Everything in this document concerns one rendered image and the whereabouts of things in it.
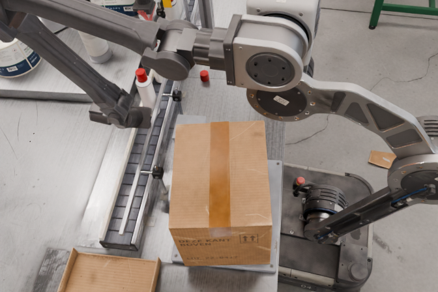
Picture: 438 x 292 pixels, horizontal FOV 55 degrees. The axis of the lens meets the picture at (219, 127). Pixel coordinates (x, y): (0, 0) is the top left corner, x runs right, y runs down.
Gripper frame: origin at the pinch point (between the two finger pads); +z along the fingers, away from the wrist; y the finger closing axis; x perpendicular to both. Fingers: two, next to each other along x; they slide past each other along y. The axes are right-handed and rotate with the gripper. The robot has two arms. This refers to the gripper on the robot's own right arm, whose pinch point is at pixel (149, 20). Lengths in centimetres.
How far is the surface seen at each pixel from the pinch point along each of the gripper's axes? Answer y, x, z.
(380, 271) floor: 49, 102, 101
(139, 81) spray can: 34.3, 5.9, -3.6
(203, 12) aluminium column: -3.8, 20.3, -1.7
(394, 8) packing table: -118, 119, 81
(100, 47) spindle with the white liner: 9.1, -18.6, 6.5
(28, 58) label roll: 14.8, -46.8, 8.7
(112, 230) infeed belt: 77, 5, 14
